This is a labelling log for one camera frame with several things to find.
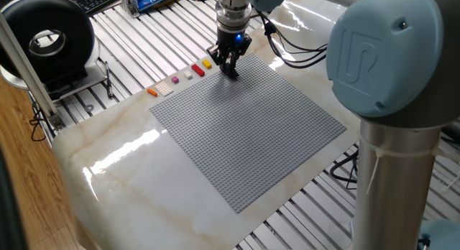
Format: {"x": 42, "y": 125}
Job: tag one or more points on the red Lego brick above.
{"x": 198, "y": 70}

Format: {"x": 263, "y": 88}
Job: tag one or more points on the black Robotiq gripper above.
{"x": 231, "y": 41}

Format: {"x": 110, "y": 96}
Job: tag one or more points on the blue tissue pack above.
{"x": 151, "y": 0}

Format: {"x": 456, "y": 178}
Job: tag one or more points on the silver corner bracket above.
{"x": 57, "y": 121}

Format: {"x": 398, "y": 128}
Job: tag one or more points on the short aluminium post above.
{"x": 129, "y": 5}

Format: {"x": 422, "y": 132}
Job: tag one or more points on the white zip tie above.
{"x": 377, "y": 153}

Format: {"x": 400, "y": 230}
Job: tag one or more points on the marble pattern board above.
{"x": 143, "y": 192}

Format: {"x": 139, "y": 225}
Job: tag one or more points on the large white Lego plate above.
{"x": 164, "y": 88}

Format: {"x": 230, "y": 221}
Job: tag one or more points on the grey Lego baseplate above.
{"x": 244, "y": 135}

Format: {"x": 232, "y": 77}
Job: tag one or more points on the orange Lego brick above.
{"x": 152, "y": 92}

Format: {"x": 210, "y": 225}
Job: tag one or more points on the small magenta Lego brick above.
{"x": 175, "y": 79}

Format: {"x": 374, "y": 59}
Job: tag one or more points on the metal washer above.
{"x": 85, "y": 108}

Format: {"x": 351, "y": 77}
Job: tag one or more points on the black keyboard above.
{"x": 97, "y": 0}

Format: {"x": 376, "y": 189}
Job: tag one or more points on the dark blurred foreground object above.
{"x": 9, "y": 214}

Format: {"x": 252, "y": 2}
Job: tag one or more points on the small white Lego brick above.
{"x": 188, "y": 74}

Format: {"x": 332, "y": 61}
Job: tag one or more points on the aluminium frame profile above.
{"x": 21, "y": 63}

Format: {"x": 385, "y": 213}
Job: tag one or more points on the yellow Lego brick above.
{"x": 207, "y": 64}

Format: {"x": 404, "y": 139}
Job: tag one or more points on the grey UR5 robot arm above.
{"x": 388, "y": 192}

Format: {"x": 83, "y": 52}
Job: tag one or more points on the silver device base plate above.
{"x": 94, "y": 77}

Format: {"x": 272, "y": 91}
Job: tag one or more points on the dark navy Lego plate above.
{"x": 234, "y": 76}

